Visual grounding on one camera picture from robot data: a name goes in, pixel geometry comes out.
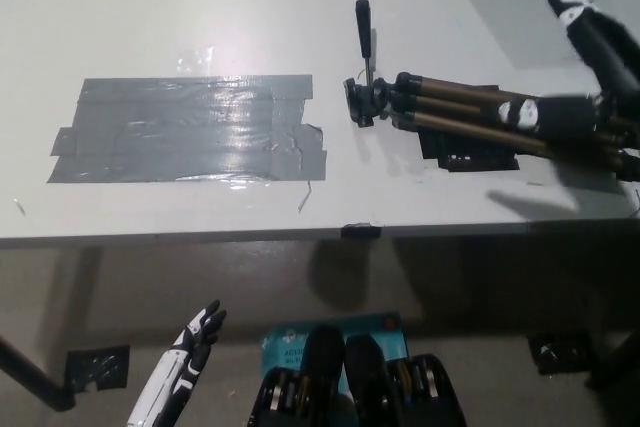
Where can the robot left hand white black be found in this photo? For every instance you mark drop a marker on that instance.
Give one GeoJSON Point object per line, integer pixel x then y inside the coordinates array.
{"type": "Point", "coordinates": [172, 372]}

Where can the robot right hand white black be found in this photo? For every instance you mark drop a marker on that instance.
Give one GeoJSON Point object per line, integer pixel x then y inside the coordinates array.
{"type": "Point", "coordinates": [600, 47]}

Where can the bronze and black camera tripod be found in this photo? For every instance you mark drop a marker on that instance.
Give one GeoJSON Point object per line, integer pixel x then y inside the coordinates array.
{"type": "Point", "coordinates": [450, 109]}

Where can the black tape patch on desk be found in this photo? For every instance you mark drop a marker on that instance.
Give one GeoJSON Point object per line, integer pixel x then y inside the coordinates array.
{"type": "Point", "coordinates": [470, 157]}

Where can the black floor tape patch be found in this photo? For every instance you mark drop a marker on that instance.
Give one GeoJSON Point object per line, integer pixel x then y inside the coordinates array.
{"type": "Point", "coordinates": [560, 352]}
{"type": "Point", "coordinates": [97, 367]}

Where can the black table leg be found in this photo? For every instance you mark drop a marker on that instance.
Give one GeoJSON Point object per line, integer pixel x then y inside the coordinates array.
{"type": "Point", "coordinates": [35, 372]}
{"type": "Point", "coordinates": [617, 362]}

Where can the teal router box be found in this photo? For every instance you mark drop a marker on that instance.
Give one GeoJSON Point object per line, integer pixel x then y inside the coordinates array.
{"type": "Point", "coordinates": [390, 339]}

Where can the small black tape strip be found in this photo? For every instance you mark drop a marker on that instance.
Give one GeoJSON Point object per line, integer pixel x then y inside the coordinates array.
{"type": "Point", "coordinates": [360, 231]}

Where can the clear tape piece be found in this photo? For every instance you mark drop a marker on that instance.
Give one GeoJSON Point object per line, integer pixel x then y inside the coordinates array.
{"type": "Point", "coordinates": [195, 61]}

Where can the grey duct tape patch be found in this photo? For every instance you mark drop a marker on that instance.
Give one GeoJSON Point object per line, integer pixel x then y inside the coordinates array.
{"type": "Point", "coordinates": [190, 132]}

